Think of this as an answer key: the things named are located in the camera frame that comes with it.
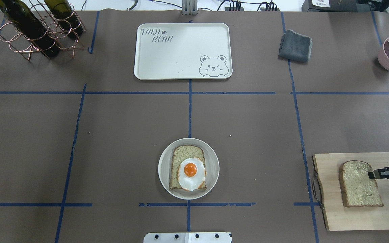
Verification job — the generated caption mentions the copper wire bottle rack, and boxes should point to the copper wire bottle rack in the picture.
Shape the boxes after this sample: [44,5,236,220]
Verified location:
[0,0,86,61]

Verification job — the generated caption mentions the aluminium frame post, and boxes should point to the aluminium frame post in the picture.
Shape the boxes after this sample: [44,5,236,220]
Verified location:
[182,0,199,16]

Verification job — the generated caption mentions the grey folded cloth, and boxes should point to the grey folded cloth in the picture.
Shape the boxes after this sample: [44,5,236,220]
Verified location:
[278,29,312,63]

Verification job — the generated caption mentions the fried egg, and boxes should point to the fried egg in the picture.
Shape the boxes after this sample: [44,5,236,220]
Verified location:
[177,157,206,192]

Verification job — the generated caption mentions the white round plate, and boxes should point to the white round plate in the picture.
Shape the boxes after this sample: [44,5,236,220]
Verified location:
[158,138,220,200]

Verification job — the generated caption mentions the dark wine bottle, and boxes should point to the dark wine bottle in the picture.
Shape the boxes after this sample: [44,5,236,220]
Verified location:
[44,0,84,39]
[0,0,60,57]

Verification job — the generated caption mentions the wooden cutting board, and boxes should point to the wooden cutting board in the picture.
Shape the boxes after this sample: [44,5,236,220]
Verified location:
[313,152,389,231]

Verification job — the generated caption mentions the black power strip cables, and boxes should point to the black power strip cables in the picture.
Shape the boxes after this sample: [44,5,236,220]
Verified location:
[215,0,278,12]

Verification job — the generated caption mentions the dark wine bottle left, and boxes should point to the dark wine bottle left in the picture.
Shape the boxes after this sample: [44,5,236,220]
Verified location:
[0,0,60,57]

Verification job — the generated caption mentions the bread slice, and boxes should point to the bread slice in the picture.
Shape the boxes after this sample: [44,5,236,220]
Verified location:
[169,145,206,189]
[339,160,384,208]

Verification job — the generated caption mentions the white bear serving tray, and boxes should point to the white bear serving tray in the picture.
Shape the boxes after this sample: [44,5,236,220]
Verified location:
[134,23,233,80]

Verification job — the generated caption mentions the dark wine bottle right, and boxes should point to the dark wine bottle right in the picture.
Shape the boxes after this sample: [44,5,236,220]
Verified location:
[44,0,84,39]

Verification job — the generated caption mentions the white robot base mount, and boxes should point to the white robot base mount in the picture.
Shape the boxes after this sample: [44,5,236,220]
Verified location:
[143,232,233,243]

